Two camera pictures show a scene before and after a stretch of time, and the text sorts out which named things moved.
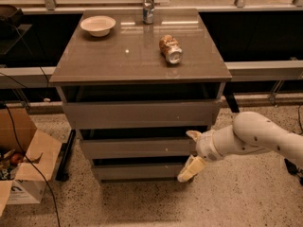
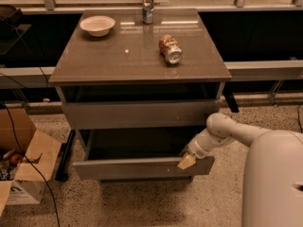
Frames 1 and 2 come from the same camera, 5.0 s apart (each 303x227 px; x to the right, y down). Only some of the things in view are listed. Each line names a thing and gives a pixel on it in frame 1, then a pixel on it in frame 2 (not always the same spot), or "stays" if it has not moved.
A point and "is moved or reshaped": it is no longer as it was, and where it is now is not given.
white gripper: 205,146 to 196,149
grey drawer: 136,148 is moved or reshaped
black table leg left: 67,147 stays
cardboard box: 18,132 stays
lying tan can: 170,48 stays
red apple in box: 15,159 stays
